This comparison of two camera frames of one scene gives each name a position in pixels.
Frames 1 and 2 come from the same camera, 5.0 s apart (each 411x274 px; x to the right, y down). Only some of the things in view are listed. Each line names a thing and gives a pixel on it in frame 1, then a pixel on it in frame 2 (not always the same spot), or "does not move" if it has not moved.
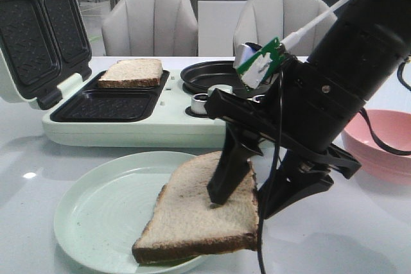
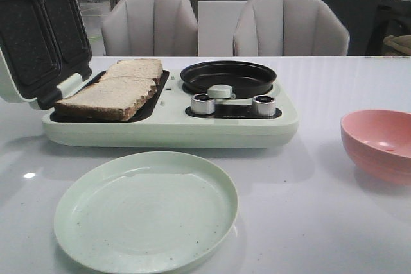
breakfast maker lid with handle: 44,37 does not move
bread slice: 186,224 → 109,99
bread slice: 132,73 does not move
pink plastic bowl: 393,129 does not move
